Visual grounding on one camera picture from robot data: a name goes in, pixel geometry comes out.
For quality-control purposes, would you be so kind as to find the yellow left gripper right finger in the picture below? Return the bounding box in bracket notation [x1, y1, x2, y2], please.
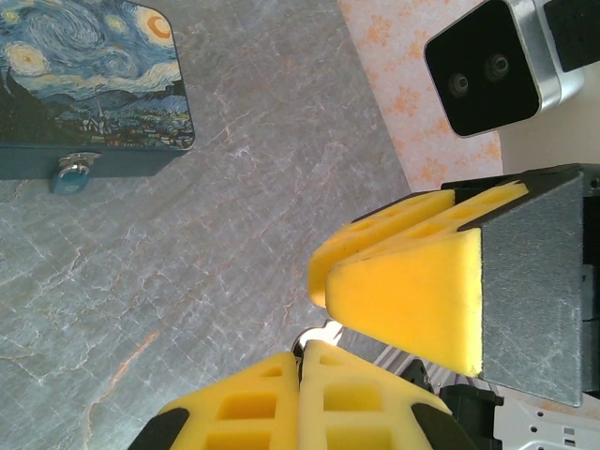
[298, 339, 479, 450]

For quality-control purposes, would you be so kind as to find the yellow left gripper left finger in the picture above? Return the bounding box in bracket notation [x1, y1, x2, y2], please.
[128, 351, 301, 450]

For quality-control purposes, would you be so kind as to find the small silver key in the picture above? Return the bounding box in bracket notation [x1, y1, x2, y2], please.
[291, 318, 346, 357]

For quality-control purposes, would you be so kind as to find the blue padlock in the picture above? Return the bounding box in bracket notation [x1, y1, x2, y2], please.
[49, 157, 90, 196]

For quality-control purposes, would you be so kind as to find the starry night tin box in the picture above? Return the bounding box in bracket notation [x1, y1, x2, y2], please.
[0, 0, 197, 182]

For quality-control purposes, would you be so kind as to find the silver box hasp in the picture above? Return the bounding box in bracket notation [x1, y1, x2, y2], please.
[58, 150, 102, 173]

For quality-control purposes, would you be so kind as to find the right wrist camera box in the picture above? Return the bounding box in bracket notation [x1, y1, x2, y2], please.
[424, 0, 587, 139]

